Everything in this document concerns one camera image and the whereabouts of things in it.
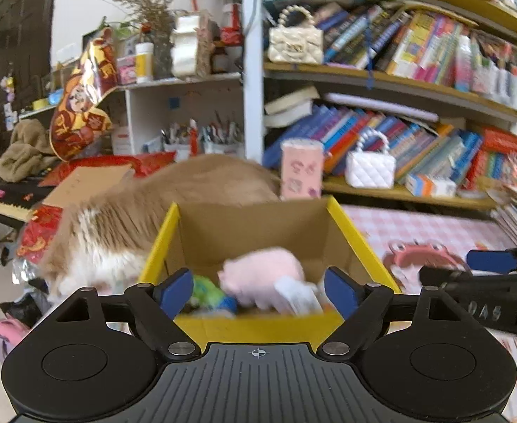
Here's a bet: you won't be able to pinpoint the red boxed book set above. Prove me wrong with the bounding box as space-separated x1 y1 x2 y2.
459 125 517 190

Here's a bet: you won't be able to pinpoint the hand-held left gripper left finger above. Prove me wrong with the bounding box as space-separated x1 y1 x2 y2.
49 268 202 360

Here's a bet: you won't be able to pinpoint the small pink box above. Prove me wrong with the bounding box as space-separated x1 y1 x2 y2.
117 56 137 85

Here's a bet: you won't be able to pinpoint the red gold foil balloon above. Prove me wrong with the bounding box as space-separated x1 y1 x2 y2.
49 26 118 161

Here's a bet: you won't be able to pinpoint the small white printed box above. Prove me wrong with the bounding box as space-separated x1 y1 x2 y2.
276 277 323 315

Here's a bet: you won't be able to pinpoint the white shelf unit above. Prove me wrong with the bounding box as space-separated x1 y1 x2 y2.
104 73 246 159

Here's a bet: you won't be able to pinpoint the white quilted purse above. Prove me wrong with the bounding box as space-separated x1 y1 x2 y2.
345 129 395 189

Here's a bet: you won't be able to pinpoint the yellow cardboard box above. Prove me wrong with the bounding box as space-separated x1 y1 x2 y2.
137 196 402 353

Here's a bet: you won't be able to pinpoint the pink cylindrical box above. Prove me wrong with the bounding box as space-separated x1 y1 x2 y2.
280 139 324 199

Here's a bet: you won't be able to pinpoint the ginger long-haired cat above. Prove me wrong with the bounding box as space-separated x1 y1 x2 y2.
43 154 281 300

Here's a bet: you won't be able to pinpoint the white paper roll stack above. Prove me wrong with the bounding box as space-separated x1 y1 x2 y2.
170 13 200 80

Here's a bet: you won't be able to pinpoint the green frog toy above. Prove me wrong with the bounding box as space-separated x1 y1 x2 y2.
190 275 224 313

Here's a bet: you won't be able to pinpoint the wooden bookshelf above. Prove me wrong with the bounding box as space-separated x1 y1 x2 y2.
241 0 517 212

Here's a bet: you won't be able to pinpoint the pen holders with pens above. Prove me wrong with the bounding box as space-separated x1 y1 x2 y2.
159 117 244 159

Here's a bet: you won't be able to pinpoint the pink checked printed tablecloth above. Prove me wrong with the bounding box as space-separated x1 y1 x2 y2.
342 205 517 388

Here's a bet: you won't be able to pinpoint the orange white medicine box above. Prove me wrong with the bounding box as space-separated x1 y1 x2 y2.
406 173 457 197

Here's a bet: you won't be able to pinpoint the brown cardboard sheet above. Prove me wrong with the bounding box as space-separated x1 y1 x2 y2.
43 165 133 208

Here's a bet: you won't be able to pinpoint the pink plush pig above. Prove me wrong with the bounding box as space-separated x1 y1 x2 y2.
218 247 305 309

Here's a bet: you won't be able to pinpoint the cream quilted purse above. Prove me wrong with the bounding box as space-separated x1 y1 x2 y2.
268 5 324 65

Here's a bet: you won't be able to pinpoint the pink bag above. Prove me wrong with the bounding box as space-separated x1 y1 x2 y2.
0 319 30 360

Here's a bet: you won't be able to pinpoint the black electric keyboard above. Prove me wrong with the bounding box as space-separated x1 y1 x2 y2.
0 176 59 230

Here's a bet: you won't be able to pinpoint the white bottle yellow label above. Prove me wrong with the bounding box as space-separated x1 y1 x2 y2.
134 43 155 84

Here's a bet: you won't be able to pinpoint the thick cream-paged books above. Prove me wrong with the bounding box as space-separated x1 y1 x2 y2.
264 86 321 128

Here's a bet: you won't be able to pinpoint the white rolled paper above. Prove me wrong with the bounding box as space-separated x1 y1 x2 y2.
324 92 440 122

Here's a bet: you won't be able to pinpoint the row of blue books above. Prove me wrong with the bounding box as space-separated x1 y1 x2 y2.
263 103 484 186

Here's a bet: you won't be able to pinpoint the dried flower bunch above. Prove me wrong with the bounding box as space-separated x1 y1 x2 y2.
113 0 175 36

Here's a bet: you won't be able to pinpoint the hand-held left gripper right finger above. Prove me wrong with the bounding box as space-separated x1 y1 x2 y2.
318 266 468 360

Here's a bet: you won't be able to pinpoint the red paper sheet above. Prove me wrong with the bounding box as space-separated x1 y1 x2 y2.
41 152 175 186

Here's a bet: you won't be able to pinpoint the red silver foil bag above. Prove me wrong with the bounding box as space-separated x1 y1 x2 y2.
16 205 63 274

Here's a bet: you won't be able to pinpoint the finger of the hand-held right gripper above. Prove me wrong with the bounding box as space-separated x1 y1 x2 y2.
466 244 517 274
419 265 473 289

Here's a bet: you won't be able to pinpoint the brown plush cloth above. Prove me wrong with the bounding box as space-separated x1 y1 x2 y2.
0 121 61 183

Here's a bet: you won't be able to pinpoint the dark wooden door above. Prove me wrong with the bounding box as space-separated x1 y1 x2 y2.
0 0 61 159

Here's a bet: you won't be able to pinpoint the pastel glitter bottle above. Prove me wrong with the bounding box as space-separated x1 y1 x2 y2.
454 35 473 93

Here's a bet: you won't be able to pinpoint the row of colourful books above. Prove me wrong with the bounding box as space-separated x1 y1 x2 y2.
324 2 466 86

